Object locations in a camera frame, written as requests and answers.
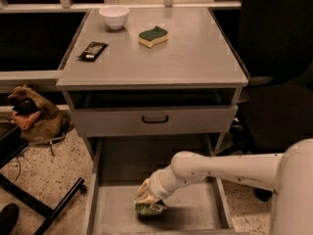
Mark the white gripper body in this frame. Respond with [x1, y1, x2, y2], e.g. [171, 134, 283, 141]
[148, 171, 173, 200]

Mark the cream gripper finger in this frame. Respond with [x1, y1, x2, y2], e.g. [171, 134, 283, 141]
[137, 178, 150, 196]
[135, 194, 159, 205]

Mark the green jalapeno chip bag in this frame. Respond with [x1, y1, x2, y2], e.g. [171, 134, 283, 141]
[135, 203, 167, 216]

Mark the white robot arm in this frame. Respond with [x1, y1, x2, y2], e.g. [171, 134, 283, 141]
[135, 139, 313, 235]

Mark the open grey middle drawer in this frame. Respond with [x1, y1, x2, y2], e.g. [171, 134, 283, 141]
[83, 135, 234, 235]

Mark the grey drawer cabinet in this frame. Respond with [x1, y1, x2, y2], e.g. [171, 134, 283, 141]
[56, 6, 249, 235]

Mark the brown backpack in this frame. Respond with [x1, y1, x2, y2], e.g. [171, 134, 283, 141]
[7, 85, 73, 146]

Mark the black shoe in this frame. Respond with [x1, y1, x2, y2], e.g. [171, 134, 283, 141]
[0, 203, 20, 235]

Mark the black chair base left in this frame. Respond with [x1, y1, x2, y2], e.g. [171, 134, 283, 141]
[0, 121, 87, 235]

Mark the green yellow sponge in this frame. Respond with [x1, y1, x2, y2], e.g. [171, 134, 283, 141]
[139, 26, 168, 48]

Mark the dark snack bar wrapper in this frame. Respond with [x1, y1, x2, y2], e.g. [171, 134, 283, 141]
[78, 42, 108, 62]

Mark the white ceramic bowl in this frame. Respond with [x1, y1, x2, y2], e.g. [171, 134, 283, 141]
[99, 5, 130, 29]

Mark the black office chair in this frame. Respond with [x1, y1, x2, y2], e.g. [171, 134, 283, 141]
[214, 0, 313, 202]

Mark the closed drawer with black handle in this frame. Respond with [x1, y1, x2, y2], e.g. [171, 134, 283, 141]
[70, 106, 238, 137]

